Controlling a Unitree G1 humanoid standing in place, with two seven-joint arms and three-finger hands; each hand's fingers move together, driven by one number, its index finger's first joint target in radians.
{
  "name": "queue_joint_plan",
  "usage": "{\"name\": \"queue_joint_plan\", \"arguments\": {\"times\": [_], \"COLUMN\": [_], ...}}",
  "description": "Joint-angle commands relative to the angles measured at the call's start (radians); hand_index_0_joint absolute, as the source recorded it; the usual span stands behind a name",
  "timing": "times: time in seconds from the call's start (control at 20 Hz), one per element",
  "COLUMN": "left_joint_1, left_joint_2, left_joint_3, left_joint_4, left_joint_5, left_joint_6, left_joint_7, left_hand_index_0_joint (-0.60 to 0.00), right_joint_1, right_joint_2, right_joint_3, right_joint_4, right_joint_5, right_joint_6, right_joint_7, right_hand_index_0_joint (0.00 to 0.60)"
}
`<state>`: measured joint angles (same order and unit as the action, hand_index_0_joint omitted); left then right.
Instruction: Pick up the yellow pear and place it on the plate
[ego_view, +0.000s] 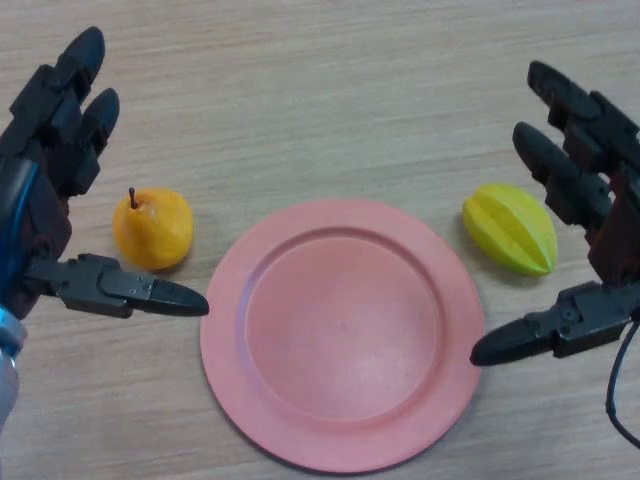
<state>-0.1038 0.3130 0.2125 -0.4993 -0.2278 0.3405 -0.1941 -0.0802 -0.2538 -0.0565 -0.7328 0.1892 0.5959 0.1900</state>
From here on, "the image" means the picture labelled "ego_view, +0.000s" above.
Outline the yellow pear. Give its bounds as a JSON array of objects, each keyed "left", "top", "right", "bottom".
[{"left": 111, "top": 186, "right": 195, "bottom": 272}]

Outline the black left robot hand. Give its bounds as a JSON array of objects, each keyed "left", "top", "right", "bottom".
[{"left": 0, "top": 25, "right": 210, "bottom": 321}]

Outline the pink round plate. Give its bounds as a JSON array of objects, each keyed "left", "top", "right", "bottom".
[{"left": 199, "top": 198, "right": 484, "bottom": 475}]

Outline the yellow-green starfruit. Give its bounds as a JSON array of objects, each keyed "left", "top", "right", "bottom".
[{"left": 461, "top": 183, "right": 559, "bottom": 277}]

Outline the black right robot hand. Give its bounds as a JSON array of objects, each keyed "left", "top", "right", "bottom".
[{"left": 469, "top": 60, "right": 640, "bottom": 368}]

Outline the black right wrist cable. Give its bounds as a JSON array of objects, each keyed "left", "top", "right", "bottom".
[{"left": 604, "top": 309, "right": 640, "bottom": 449}]

